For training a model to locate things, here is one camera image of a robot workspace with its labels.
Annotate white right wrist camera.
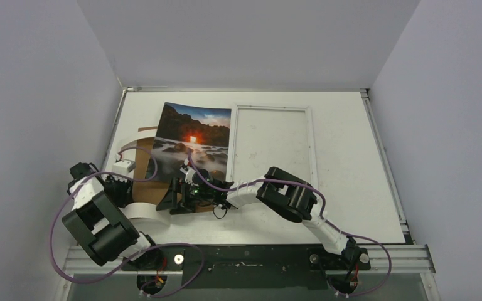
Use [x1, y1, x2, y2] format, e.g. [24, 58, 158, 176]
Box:
[184, 168, 196, 185]

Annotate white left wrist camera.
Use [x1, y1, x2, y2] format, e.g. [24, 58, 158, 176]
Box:
[112, 159, 136, 176]

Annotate aluminium front rail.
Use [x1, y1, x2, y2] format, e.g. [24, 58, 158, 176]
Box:
[63, 245, 436, 275]

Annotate white brown backing board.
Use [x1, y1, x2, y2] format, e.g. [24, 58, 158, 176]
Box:
[132, 126, 217, 213]

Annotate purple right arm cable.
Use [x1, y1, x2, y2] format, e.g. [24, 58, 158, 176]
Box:
[186, 152, 392, 299]

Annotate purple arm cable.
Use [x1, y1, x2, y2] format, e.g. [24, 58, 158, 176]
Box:
[50, 146, 205, 300]
[186, 152, 392, 299]

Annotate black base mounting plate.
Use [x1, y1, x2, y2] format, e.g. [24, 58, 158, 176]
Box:
[122, 244, 371, 290]

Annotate white picture frame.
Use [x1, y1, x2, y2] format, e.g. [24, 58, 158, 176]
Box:
[226, 103, 318, 187]

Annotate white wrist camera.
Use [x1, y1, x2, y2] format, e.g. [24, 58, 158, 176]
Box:
[184, 168, 196, 185]
[112, 159, 136, 176]

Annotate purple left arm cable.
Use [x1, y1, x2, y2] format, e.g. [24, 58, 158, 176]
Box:
[50, 146, 205, 300]

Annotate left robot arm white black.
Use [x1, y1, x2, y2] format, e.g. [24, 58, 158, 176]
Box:
[62, 162, 163, 270]

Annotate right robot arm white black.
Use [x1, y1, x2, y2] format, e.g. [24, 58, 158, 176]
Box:
[159, 166, 370, 269]

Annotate white paper mat border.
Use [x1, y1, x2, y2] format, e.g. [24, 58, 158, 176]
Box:
[117, 127, 171, 227]

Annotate landscape sunset photo print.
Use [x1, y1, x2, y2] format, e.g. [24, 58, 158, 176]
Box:
[146, 102, 232, 211]

